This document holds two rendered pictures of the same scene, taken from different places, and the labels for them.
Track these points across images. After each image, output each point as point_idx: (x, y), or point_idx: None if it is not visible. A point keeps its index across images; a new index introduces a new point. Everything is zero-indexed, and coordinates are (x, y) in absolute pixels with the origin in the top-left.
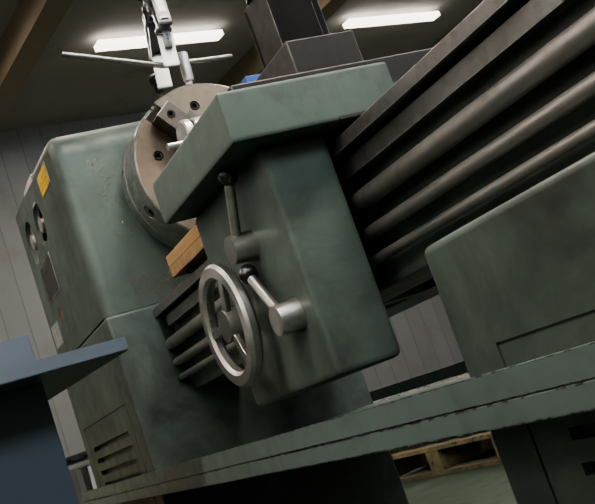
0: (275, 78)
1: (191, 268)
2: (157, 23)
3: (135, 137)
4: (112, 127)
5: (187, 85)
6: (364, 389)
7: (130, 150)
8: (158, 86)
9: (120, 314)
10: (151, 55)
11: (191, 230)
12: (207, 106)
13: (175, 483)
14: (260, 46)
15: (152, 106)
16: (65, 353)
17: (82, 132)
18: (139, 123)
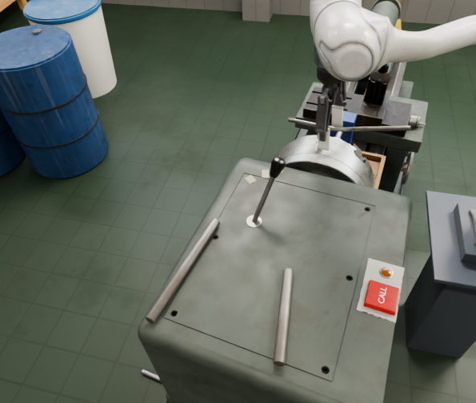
0: (397, 101)
1: None
2: (342, 99)
3: (371, 168)
4: (358, 185)
5: (331, 137)
6: None
7: (370, 178)
8: (329, 148)
9: None
10: (327, 127)
11: (380, 177)
12: (427, 106)
13: None
14: (384, 95)
15: (354, 153)
16: (448, 193)
17: (382, 191)
18: (366, 161)
